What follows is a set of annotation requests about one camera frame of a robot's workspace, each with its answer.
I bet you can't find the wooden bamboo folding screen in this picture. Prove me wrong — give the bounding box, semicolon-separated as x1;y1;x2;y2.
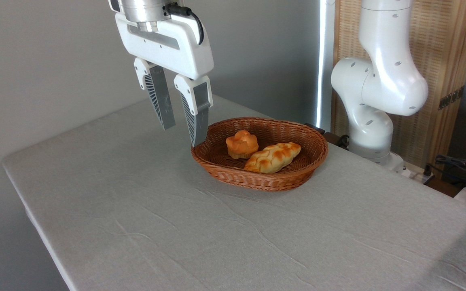
332;0;466;170

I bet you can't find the black mounting clamp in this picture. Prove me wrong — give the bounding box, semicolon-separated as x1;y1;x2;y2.
304;122;350;149

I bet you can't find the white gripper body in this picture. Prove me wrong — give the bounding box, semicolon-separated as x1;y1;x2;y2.
115;6;214;80

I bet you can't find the black cable bundle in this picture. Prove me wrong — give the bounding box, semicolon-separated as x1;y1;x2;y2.
424;154;466;191

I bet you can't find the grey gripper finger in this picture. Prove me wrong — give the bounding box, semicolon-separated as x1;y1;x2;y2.
174;74;214;148
133;57;176;131

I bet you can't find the flower-shaped bread roll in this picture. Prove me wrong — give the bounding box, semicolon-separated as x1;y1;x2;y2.
225;130;259;160

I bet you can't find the white vertical light strip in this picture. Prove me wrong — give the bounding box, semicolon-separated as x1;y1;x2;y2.
316;0;336;132

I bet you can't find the black metal screen hinge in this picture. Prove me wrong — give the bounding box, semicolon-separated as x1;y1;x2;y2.
438;85;465;111

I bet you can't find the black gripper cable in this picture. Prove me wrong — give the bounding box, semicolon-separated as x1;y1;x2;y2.
163;3;205;45

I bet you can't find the long braided bread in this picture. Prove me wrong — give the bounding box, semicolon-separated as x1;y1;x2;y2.
244;142;302;174

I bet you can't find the brown wicker basket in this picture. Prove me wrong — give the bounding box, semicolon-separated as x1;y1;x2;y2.
191;117;329;192

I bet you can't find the grey tablecloth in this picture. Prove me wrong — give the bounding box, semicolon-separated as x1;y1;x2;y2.
2;95;466;291

